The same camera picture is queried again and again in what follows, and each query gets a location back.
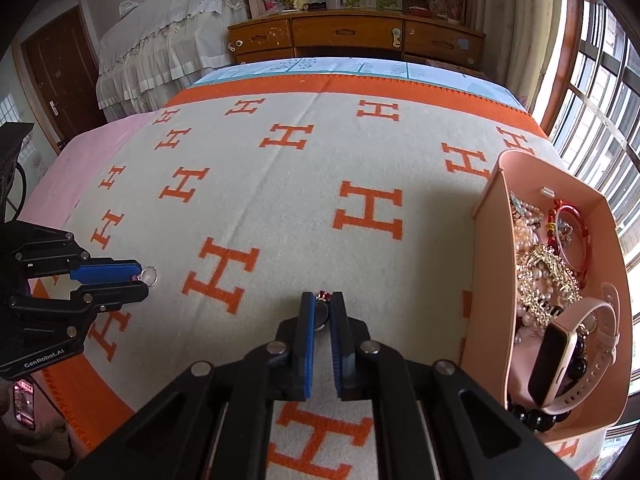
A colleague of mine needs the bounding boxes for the black metal stand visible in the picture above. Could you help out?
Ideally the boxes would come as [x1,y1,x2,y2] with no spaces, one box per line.
[0,122,36,222]

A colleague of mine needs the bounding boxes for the white lace cover cloth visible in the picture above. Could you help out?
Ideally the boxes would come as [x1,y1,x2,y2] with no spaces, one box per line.
[95,0,251,116]

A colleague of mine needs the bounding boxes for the orange and beige printed blanket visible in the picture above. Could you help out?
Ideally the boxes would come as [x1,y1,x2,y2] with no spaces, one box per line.
[30,72,616,480]

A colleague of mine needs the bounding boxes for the floral canister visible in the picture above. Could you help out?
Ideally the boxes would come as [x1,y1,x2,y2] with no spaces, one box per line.
[429,0,467,23]

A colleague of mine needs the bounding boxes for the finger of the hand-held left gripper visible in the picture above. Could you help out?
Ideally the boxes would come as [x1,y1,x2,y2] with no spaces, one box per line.
[9,281,150,315]
[0,221,144,284]

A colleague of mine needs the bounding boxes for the pink bed sheet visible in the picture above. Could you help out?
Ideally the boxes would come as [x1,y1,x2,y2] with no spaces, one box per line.
[22,110,162,233]

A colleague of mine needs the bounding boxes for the wooden desk with drawers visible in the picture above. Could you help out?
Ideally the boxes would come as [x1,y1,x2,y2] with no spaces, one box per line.
[227,7,486,68]

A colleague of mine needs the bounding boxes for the red bangle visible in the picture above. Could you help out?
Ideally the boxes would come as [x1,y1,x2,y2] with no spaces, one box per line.
[554,199,596,273]

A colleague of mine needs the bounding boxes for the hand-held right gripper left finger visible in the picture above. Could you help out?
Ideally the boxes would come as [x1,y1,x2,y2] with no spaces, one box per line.
[65,291,316,480]

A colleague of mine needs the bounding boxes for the white curtain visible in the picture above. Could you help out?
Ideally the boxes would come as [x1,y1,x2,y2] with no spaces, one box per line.
[470,0,571,131]

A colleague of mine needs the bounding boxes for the blue tree print sheet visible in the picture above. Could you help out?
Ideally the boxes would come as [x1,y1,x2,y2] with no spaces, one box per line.
[192,57,521,106]

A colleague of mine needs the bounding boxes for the metal window grille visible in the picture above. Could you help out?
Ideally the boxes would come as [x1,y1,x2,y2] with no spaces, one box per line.
[550,0,640,311]

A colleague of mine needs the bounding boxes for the gold chain bracelet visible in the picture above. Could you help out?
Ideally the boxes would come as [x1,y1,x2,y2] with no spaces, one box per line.
[517,244,583,318]

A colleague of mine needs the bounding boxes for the small silver flower earring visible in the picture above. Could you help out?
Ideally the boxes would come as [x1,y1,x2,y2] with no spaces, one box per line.
[510,191,538,218]

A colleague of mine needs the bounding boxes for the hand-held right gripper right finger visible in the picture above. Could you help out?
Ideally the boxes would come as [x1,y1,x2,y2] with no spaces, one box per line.
[330,290,578,480]

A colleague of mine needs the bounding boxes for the pink jewelry box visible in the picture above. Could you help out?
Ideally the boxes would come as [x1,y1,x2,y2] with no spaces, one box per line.
[460,149,633,443]

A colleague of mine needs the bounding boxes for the pink smartwatch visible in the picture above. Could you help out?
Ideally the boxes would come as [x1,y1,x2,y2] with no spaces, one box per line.
[527,282,621,416]

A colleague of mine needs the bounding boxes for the smartphone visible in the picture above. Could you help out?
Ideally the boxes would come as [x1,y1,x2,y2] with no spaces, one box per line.
[12,380,37,430]

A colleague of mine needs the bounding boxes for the red cord bracelet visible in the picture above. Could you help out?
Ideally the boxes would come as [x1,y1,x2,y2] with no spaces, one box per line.
[545,199,559,249]

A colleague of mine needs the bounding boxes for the brown wooden door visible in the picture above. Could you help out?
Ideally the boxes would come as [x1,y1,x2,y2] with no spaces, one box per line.
[20,6,107,152]

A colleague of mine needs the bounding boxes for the black bead bracelet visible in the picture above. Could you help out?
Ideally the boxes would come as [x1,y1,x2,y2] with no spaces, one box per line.
[506,325,591,433]

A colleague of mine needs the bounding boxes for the white pearl bracelet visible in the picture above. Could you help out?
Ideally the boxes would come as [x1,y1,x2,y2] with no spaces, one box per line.
[510,210,551,331]

